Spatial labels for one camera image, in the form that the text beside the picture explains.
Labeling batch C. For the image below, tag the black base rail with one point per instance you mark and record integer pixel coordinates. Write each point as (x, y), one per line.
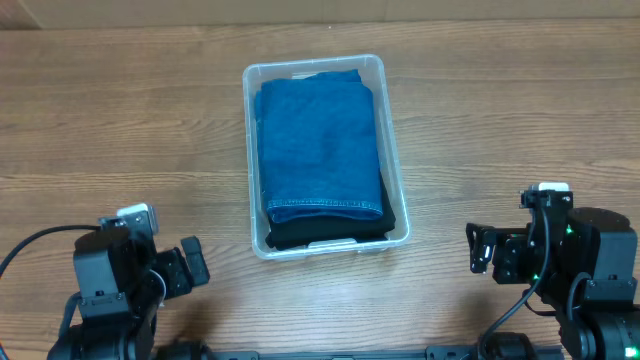
(200, 351)

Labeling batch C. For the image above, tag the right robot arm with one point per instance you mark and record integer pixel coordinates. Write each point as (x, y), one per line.
(579, 261)

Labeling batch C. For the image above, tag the black cloth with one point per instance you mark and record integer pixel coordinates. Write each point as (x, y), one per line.
(304, 231)

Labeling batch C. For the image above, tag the blue denim cloth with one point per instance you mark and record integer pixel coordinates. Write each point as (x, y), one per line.
(317, 148)

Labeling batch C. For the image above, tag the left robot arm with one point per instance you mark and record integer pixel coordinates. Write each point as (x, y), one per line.
(122, 283)

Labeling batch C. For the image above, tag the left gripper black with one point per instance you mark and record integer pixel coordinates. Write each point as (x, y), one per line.
(182, 277)

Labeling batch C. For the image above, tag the clear plastic storage bin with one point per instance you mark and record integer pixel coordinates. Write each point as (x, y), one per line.
(372, 71)

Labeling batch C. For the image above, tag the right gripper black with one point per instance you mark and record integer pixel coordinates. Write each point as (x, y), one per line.
(498, 248)

